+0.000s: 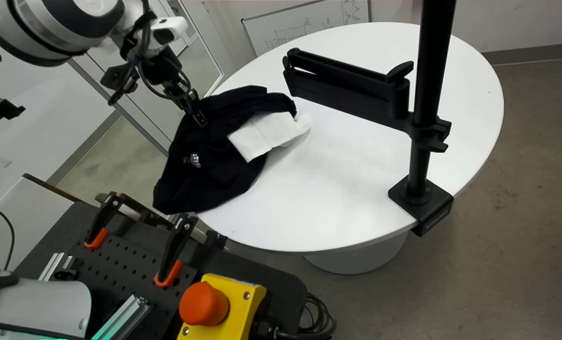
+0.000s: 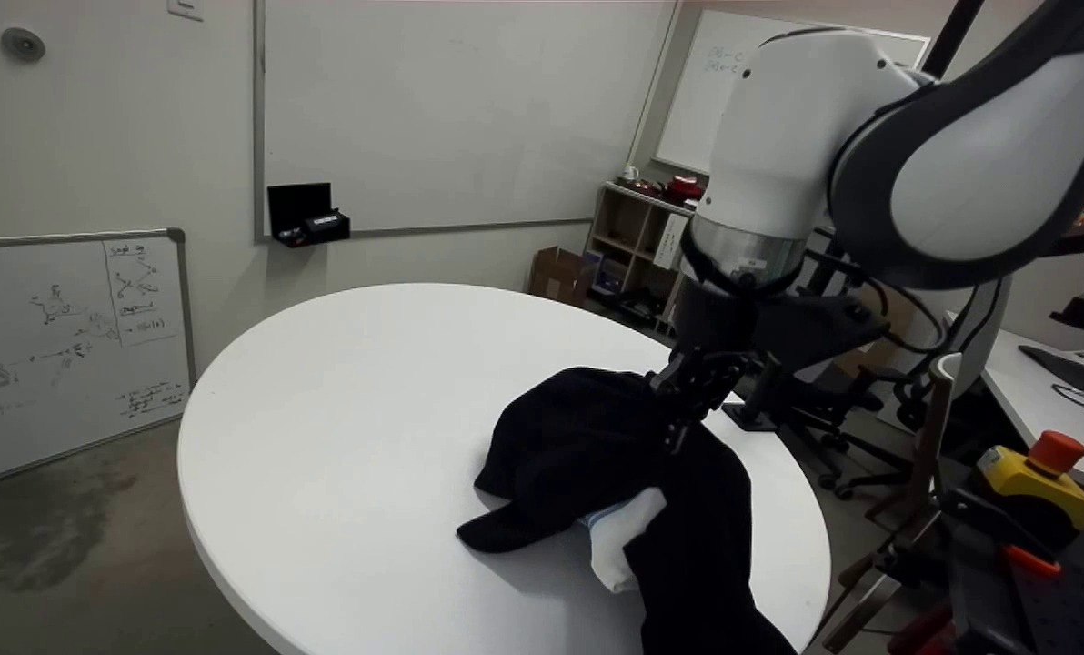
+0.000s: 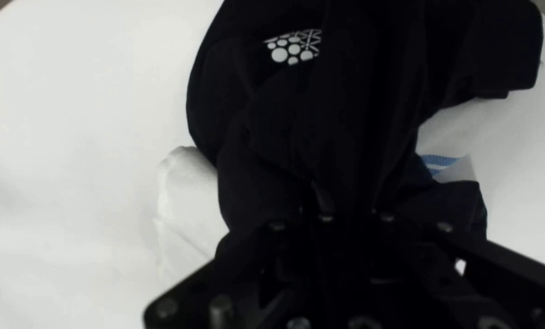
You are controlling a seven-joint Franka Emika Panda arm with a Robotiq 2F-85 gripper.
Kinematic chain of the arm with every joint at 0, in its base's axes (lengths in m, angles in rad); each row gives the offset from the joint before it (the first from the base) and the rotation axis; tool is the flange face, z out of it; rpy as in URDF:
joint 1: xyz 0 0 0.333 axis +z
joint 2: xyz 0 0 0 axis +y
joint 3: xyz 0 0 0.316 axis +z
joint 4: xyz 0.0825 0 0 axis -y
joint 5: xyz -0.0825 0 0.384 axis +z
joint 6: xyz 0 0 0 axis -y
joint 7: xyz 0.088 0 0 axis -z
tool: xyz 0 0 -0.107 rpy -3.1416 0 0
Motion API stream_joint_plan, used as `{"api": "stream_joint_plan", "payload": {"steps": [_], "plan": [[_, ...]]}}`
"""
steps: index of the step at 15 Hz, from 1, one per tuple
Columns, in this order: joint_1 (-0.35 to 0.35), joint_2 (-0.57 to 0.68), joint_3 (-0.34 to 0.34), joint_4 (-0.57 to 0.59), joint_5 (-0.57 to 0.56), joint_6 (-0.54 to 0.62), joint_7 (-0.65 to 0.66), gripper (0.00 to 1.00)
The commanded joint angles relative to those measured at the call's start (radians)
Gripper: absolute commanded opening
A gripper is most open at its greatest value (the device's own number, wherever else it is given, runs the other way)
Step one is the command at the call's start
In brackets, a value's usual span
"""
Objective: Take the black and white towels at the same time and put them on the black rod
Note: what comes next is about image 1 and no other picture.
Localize black perforated breadboard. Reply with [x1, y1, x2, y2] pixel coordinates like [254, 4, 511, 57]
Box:
[13, 200, 309, 340]

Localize white towel with blue stripes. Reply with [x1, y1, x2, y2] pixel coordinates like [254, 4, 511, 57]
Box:
[226, 110, 313, 164]

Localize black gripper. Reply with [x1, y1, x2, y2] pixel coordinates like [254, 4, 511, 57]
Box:
[128, 40, 209, 130]

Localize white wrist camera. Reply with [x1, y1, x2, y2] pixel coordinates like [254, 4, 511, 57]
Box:
[149, 15, 190, 45]

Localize silver aluminium extrusion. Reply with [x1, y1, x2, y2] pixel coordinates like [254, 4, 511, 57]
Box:
[37, 249, 77, 283]

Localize orange handled bar clamp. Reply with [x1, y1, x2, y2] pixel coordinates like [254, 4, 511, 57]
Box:
[81, 191, 169, 253]
[152, 213, 228, 291]

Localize green tinted aluminium extrusion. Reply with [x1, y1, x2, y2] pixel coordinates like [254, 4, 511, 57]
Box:
[90, 293, 151, 340]

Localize yellow emergency stop box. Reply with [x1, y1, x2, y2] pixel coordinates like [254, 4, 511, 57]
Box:
[175, 272, 269, 340]

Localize black towel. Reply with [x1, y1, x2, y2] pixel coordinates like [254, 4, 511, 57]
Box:
[151, 85, 299, 215]

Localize black vertical pole with clamp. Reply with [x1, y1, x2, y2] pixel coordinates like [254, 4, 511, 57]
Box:
[386, 0, 458, 238]

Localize black cable bundle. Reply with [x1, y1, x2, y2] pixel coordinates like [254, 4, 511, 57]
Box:
[254, 291, 337, 340]

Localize black horizontal rod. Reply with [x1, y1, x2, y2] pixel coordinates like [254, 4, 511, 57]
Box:
[281, 45, 416, 128]

